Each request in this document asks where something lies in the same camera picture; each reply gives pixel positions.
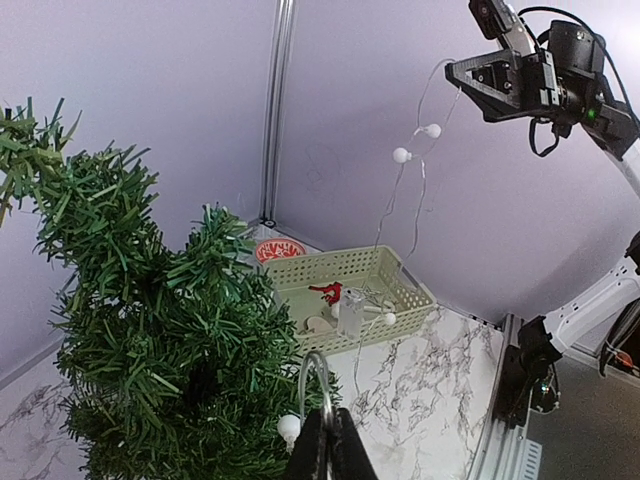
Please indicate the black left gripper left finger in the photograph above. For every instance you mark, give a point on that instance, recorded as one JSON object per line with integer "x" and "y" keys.
{"x": 309, "y": 459}

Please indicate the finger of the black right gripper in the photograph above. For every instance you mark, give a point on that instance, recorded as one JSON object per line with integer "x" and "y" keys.
{"x": 493, "y": 67}
{"x": 499, "y": 99}

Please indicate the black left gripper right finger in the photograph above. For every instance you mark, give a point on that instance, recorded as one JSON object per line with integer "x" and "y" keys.
{"x": 348, "y": 458}

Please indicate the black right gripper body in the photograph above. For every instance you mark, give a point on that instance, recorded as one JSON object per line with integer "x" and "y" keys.
{"x": 565, "y": 90}

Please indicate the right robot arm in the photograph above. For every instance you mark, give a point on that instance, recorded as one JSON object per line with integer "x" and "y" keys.
{"x": 528, "y": 235}

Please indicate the small green christmas tree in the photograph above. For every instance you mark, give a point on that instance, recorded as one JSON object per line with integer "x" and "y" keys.
{"x": 181, "y": 362}

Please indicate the green perforated plastic basket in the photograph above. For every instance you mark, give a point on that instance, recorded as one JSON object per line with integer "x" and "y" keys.
{"x": 355, "y": 323}

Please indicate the silver star ornament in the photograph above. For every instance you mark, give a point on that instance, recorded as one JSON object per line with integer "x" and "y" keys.
{"x": 377, "y": 298}

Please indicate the red reindeer ornament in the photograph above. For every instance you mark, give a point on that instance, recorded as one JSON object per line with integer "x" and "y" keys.
{"x": 331, "y": 293}

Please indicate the red white round ornament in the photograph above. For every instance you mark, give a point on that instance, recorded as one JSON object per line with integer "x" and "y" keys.
{"x": 278, "y": 248}

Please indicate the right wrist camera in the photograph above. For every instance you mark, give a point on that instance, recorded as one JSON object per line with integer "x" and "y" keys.
{"x": 498, "y": 21}

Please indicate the front aluminium rail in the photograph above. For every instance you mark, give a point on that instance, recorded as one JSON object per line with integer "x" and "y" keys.
{"x": 504, "y": 452}

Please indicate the right aluminium frame post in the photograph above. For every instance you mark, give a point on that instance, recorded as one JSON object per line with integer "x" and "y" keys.
{"x": 279, "y": 63}

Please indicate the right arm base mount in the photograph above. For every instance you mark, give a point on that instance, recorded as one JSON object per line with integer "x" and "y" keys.
{"x": 525, "y": 364}

